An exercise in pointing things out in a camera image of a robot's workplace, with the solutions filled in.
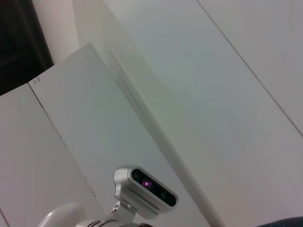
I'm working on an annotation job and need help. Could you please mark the dark teal insulated lunch bag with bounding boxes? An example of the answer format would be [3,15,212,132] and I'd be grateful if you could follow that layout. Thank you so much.
[254,215,303,227]

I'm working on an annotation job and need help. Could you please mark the silver head camera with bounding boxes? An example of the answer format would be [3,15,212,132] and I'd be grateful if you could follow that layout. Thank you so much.
[110,165,178,219]

